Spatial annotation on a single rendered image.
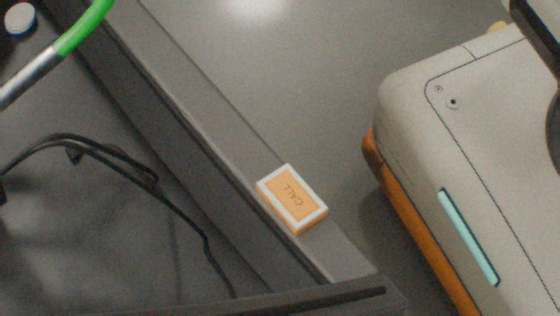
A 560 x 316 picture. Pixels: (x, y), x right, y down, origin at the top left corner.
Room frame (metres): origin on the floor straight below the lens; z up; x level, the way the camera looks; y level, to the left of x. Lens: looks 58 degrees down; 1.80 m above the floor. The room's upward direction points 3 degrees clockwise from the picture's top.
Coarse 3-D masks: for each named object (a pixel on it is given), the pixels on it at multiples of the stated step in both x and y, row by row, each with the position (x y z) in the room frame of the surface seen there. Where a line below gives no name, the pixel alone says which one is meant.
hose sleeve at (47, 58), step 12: (48, 48) 0.48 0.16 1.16; (36, 60) 0.48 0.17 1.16; (48, 60) 0.47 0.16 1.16; (60, 60) 0.48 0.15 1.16; (24, 72) 0.47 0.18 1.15; (36, 72) 0.47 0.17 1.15; (48, 72) 0.47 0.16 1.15; (0, 84) 0.47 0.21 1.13; (12, 84) 0.47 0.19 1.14; (24, 84) 0.47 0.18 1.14; (0, 96) 0.46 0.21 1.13; (12, 96) 0.46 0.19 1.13; (0, 108) 0.46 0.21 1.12
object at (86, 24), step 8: (96, 0) 0.49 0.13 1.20; (104, 0) 0.49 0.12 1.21; (112, 0) 0.49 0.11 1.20; (96, 8) 0.49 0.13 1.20; (104, 8) 0.49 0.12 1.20; (88, 16) 0.49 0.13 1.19; (96, 16) 0.49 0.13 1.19; (104, 16) 0.49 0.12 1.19; (80, 24) 0.49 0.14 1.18; (88, 24) 0.49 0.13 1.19; (96, 24) 0.49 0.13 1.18; (72, 32) 0.49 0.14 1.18; (80, 32) 0.48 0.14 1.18; (88, 32) 0.49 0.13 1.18; (64, 40) 0.48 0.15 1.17; (72, 40) 0.48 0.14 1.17; (80, 40) 0.48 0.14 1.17; (56, 48) 0.48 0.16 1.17; (64, 48) 0.48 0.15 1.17; (72, 48) 0.48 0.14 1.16
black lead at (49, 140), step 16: (32, 144) 0.49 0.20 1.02; (48, 144) 0.49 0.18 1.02; (64, 144) 0.50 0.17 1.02; (96, 144) 0.52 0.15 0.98; (112, 144) 0.62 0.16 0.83; (16, 160) 0.48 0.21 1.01; (128, 160) 0.55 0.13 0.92; (0, 176) 0.48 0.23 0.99; (128, 176) 0.51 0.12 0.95; (144, 176) 0.58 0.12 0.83; (176, 208) 0.52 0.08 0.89; (192, 224) 0.52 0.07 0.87; (208, 240) 0.52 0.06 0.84; (208, 256) 0.51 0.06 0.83
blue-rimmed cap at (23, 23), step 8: (16, 8) 0.78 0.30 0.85; (24, 8) 0.78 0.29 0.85; (32, 8) 0.78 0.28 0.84; (8, 16) 0.77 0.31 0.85; (16, 16) 0.77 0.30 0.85; (24, 16) 0.77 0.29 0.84; (32, 16) 0.77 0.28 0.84; (8, 24) 0.76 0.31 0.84; (16, 24) 0.76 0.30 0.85; (24, 24) 0.76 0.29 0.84; (32, 24) 0.76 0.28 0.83; (8, 32) 0.75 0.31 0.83; (16, 32) 0.75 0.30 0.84; (24, 32) 0.75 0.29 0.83
